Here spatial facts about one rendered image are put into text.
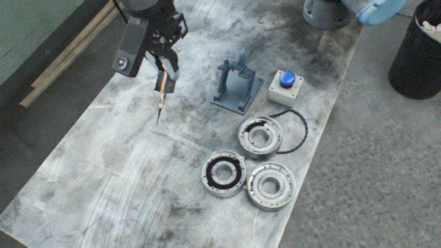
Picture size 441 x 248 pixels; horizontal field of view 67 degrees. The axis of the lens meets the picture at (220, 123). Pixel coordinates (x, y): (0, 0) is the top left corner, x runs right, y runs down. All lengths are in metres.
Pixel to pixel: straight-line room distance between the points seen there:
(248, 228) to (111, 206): 0.31
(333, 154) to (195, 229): 1.12
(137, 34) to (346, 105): 1.45
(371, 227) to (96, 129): 1.23
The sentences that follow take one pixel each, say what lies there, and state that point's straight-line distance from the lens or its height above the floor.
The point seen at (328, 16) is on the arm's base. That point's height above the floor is 0.84.
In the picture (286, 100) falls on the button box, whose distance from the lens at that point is 0.86.
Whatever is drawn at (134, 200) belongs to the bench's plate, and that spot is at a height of 0.80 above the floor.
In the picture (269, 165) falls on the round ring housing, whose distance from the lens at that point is 0.77.
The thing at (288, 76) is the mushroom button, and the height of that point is 0.87.
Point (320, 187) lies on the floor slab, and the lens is 1.66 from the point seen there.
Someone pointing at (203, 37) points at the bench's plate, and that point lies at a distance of 1.05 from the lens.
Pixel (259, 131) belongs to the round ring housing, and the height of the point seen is 0.82.
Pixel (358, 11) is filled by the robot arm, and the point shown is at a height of 0.96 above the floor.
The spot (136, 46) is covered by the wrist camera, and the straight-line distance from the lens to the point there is 0.65.
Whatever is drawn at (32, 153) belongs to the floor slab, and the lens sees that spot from 2.05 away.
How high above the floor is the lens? 1.53
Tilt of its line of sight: 59 degrees down
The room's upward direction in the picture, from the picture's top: 8 degrees counter-clockwise
